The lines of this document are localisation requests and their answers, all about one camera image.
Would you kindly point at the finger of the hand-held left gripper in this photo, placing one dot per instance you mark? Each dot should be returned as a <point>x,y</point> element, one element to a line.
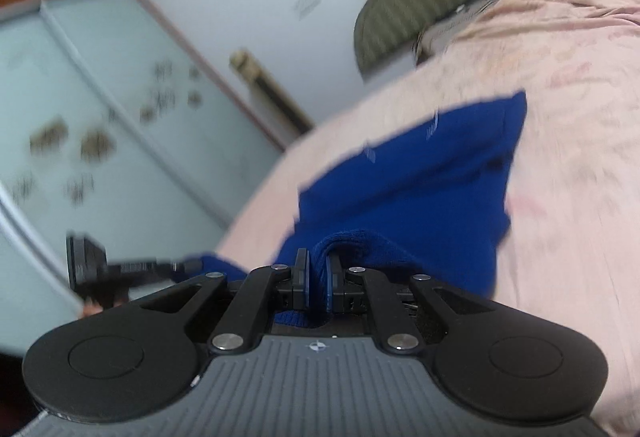
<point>187,266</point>

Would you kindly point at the blue beaded sweater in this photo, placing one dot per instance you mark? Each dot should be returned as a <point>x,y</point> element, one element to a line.
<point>410,177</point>

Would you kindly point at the flower print wardrobe door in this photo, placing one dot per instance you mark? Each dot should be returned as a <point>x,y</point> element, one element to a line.
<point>75,117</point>

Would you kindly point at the white wall socket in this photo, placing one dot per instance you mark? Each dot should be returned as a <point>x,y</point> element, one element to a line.
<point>307,4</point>

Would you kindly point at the person's left hand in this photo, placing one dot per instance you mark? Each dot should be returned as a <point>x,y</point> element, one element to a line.
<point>92,310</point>

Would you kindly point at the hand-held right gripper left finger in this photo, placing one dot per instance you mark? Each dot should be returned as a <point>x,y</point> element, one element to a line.
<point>301,279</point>

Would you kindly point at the gold tower air conditioner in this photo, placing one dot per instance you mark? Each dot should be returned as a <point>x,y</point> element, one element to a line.
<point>270,92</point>

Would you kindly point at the pink floral bed blanket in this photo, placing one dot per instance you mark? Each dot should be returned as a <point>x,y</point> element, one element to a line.
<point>575,117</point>

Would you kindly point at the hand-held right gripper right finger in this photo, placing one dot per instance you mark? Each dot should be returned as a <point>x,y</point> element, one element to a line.
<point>330,279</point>

